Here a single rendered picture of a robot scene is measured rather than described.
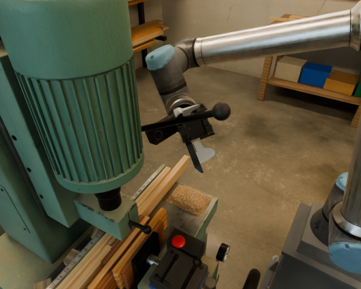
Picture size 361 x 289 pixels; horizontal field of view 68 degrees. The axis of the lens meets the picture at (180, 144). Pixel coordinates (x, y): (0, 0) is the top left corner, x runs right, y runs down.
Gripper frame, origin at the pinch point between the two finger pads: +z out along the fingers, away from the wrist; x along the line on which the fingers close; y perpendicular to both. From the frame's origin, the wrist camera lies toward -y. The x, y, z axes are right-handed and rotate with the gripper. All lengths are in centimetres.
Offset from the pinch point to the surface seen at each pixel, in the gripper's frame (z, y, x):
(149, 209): -14.6, -17.2, 21.6
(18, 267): -12, -58, 23
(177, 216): -13.2, -10.3, 26.6
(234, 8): -323, 122, -6
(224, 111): 5.7, 8.2, -6.8
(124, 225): 1.4, -19.9, 12.1
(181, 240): 5.5, -8.8, 18.4
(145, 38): -296, 1, -12
